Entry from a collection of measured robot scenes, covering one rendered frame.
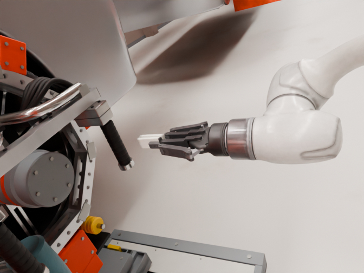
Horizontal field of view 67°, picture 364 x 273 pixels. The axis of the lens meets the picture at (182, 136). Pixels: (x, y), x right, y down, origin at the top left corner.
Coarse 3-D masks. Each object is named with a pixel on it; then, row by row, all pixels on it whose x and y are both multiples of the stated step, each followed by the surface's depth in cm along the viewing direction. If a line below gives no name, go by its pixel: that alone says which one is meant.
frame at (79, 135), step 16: (0, 80) 68; (16, 80) 72; (48, 96) 80; (64, 128) 90; (80, 128) 90; (80, 144) 92; (80, 160) 95; (80, 176) 95; (80, 192) 91; (80, 208) 90; (64, 224) 86; (80, 224) 89; (48, 240) 83; (64, 240) 84; (0, 272) 67
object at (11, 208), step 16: (0, 96) 79; (16, 96) 82; (0, 112) 78; (16, 128) 102; (48, 144) 99; (64, 144) 95; (16, 208) 82; (32, 208) 97; (48, 208) 94; (16, 224) 82; (32, 224) 86; (48, 224) 89; (0, 256) 78
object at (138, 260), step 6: (108, 246) 132; (114, 246) 131; (126, 252) 127; (132, 252) 126; (138, 252) 126; (144, 252) 124; (138, 258) 125; (144, 258) 122; (132, 264) 123; (138, 264) 122; (144, 264) 122; (150, 264) 126; (132, 270) 121; (138, 270) 118; (144, 270) 122
